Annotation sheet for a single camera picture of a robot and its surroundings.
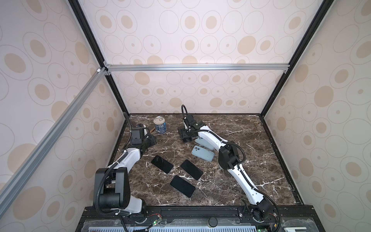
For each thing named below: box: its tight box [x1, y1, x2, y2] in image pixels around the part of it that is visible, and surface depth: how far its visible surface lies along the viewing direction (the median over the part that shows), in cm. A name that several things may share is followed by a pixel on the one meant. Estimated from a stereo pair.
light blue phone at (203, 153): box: [191, 145, 215, 162], surface depth 101 cm
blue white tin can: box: [153, 115, 167, 134], surface depth 105 cm
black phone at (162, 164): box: [150, 155, 174, 174], surface depth 96 cm
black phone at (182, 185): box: [170, 174, 196, 198], surface depth 85 cm
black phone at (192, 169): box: [180, 159, 204, 181], surface depth 92 cm
